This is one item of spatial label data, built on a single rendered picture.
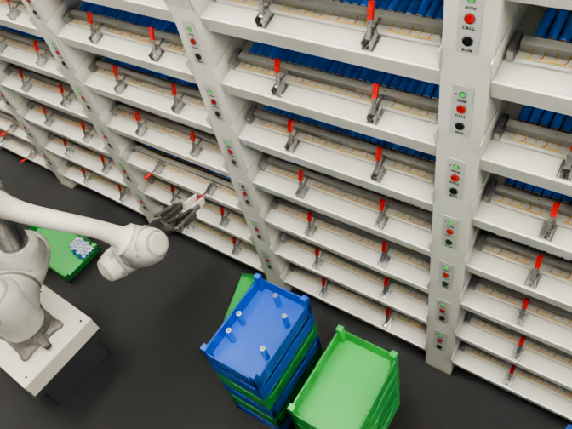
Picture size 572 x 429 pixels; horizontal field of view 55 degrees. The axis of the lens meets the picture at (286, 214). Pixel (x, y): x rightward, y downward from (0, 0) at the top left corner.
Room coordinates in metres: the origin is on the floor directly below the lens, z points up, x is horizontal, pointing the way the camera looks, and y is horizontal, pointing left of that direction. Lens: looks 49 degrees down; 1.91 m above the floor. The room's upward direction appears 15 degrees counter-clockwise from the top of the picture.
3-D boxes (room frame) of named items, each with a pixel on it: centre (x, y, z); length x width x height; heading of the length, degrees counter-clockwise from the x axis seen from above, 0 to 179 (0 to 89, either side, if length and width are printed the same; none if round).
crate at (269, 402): (0.87, 0.17, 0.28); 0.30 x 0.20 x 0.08; 136
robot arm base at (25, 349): (1.18, 1.01, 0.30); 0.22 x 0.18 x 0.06; 40
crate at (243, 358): (0.87, 0.17, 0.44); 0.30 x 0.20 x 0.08; 136
